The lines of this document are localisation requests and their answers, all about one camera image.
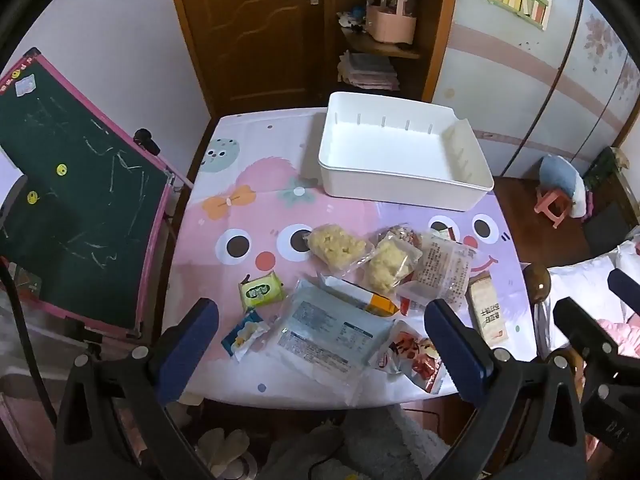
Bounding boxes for black chalkboard knob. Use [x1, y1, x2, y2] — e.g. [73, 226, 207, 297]
[133, 129, 161, 156]

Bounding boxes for small green snack packet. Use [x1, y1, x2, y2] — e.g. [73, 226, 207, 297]
[238, 270, 286, 311]

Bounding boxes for pink plastic stool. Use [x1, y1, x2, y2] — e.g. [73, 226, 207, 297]
[534, 187, 573, 230]

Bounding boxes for clear packet of brown nuts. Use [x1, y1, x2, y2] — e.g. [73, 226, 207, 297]
[377, 226, 422, 252]

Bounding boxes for wooden chair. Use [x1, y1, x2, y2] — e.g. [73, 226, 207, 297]
[522, 262, 583, 386]

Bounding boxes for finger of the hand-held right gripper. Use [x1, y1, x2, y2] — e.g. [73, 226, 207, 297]
[607, 269, 640, 306]
[552, 297, 621, 366]

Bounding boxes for clear packet with red edges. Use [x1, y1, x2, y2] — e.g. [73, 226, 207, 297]
[399, 227, 479, 317]

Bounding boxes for white plastic bin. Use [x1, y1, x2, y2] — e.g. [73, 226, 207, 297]
[318, 91, 496, 212]

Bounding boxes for beige slippers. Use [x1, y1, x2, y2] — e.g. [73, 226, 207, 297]
[197, 427, 251, 479]

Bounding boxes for pink basket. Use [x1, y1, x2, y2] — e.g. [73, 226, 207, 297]
[365, 2, 418, 44]

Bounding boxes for white bedding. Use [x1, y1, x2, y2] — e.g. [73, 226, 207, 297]
[547, 240, 640, 322]

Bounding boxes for red and white snack packet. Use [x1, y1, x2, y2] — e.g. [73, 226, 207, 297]
[370, 320, 448, 394]

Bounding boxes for stack of folded cloths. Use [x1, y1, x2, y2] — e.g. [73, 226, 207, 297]
[338, 50, 401, 92]

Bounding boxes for beige snack bar packet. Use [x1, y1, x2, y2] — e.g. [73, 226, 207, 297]
[466, 272, 507, 349]

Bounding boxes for pink cloth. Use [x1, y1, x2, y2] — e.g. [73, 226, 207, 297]
[597, 317, 640, 359]

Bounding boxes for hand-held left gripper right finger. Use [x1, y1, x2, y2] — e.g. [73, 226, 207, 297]
[424, 298, 588, 480]

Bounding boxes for green chalkboard with pink frame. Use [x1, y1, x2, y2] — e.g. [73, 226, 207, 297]
[0, 47, 193, 333]

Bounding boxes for floral sliding wardrobe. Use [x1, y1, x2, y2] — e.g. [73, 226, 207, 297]
[432, 0, 640, 181]

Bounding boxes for dark green bag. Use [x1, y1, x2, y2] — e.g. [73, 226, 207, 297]
[582, 147, 624, 194]

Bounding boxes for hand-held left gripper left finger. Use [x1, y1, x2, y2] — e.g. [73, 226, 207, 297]
[52, 297, 221, 480]

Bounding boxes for blue cushion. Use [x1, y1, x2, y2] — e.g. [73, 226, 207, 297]
[539, 154, 587, 219]

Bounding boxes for grey fuzzy cloth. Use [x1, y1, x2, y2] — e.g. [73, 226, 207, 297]
[260, 404, 451, 480]

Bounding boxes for large clear blue packet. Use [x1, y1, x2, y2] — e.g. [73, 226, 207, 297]
[265, 277, 396, 406]

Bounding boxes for pink cartoon tablecloth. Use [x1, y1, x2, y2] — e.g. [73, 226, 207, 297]
[177, 107, 533, 405]

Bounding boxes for clear packet of yellow puffs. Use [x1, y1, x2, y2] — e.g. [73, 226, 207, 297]
[362, 235, 423, 296]
[305, 223, 376, 276]

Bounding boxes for small blue snack packet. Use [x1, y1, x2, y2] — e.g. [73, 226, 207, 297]
[221, 309, 271, 362]

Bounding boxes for wooden shelf unit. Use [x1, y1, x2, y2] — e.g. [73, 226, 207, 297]
[327, 0, 462, 103]

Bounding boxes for black cable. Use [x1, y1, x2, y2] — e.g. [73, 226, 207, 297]
[0, 260, 59, 427]

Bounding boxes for orange snack packet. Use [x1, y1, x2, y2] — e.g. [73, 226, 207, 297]
[317, 272, 401, 317]

